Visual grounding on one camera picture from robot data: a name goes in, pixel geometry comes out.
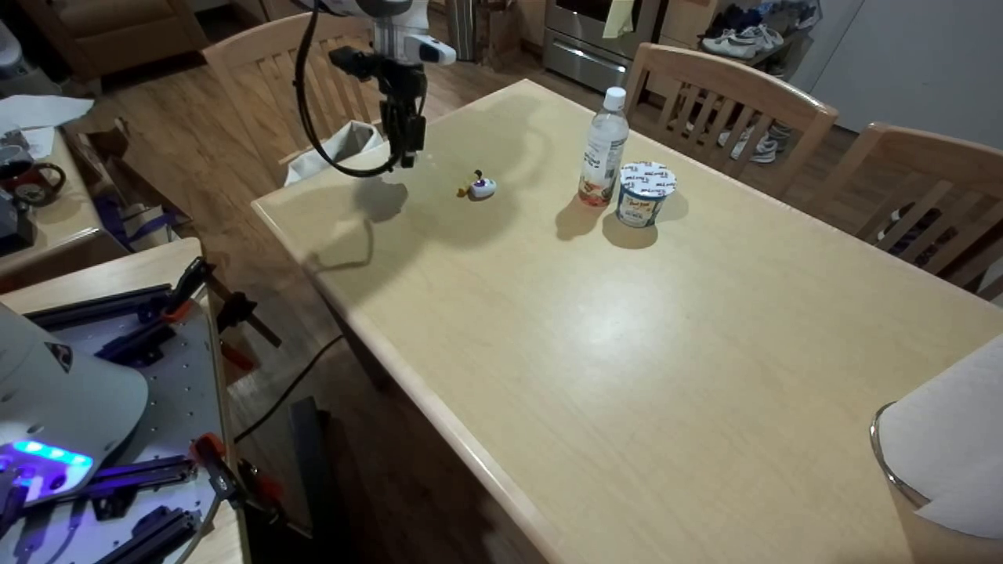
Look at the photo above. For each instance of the wooden side table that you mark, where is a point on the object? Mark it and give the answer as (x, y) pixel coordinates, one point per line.
(165, 495)

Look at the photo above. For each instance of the wooden chair far left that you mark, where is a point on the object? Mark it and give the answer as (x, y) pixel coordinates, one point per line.
(937, 202)

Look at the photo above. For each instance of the white paper towel roll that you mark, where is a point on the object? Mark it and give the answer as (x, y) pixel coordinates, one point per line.
(941, 459)

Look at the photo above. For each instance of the white sneakers pair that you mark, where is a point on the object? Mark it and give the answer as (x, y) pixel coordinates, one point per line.
(744, 46)

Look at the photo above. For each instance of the wooden chair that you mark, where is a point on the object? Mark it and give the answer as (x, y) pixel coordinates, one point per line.
(937, 202)
(253, 69)
(724, 115)

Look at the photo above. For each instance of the wooden chair right side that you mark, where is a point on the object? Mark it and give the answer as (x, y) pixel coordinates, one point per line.
(253, 69)

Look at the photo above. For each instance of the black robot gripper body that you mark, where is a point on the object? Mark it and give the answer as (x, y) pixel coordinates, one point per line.
(401, 91)

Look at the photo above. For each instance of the wooden chair near left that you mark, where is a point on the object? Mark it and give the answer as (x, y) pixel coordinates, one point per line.
(724, 115)

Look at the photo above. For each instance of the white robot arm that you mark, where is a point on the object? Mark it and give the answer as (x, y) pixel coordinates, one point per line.
(401, 47)

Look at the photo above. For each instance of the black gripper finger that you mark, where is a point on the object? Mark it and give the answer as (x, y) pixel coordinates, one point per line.
(414, 153)
(401, 160)

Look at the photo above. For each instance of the black orange clamp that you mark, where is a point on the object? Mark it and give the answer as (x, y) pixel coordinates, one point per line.
(234, 304)

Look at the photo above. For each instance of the white cloth tote bag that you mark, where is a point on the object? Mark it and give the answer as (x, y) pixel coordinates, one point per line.
(353, 148)

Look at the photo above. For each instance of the white teal yogurt cup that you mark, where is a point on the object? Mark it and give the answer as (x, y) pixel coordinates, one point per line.
(641, 191)

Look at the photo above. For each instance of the white purple round object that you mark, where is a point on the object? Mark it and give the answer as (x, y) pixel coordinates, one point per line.
(479, 185)

